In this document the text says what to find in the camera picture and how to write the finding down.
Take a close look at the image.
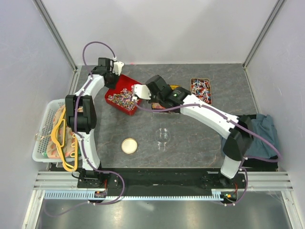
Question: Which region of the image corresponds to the red candy tray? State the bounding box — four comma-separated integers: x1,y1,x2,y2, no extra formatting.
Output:
104,74,140,115

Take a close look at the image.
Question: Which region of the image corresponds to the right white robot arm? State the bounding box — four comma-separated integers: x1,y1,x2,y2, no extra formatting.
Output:
145,75,254,188

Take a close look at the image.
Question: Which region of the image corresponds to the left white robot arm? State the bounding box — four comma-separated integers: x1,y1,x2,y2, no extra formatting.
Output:
65,58,124,187

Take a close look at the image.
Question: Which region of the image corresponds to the gold gummy tin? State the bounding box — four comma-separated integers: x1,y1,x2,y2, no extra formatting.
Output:
151,84,185,114

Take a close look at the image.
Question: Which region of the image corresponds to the gold lollipop tin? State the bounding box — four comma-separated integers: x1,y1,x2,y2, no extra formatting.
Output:
191,78,212,105

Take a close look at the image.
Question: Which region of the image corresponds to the clear glass jar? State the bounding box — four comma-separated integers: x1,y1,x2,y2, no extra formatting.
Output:
155,128,171,151

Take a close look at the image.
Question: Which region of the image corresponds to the round wooden jar lid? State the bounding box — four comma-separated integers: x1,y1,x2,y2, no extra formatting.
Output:
121,138,138,154

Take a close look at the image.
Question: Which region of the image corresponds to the yellow clothes hanger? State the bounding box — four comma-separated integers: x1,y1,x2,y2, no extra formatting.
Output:
47,106,79,172

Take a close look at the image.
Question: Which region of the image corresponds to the white plastic basket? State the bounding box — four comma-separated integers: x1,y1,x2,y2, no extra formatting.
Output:
32,98,95,163

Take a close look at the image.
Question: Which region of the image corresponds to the folded blue-grey cloth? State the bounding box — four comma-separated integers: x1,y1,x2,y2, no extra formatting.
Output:
221,114,281,159

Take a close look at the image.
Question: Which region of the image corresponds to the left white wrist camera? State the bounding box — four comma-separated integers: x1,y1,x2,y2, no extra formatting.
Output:
112,61,124,76

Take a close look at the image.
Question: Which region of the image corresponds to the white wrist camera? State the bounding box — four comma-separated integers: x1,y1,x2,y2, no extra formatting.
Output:
112,61,124,76
132,84,152,100

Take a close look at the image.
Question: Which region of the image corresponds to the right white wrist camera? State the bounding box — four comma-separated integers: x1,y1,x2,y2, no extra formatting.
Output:
132,84,152,100

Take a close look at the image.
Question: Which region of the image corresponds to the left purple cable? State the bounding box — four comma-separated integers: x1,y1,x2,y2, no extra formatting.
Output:
42,41,126,217

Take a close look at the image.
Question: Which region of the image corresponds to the purple cable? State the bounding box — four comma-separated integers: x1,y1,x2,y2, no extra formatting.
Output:
42,41,126,217
133,97,283,207

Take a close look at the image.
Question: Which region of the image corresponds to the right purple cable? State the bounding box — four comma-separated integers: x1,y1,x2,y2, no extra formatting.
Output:
133,97,283,207

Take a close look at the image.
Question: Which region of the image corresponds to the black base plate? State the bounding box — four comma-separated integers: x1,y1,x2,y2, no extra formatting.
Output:
77,168,246,196

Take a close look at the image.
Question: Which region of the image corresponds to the grey slotted cable duct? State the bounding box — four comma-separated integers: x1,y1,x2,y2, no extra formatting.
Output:
44,190,224,201

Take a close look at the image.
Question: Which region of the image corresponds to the aluminium frame rail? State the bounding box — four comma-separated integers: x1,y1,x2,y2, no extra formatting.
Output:
33,171,293,191

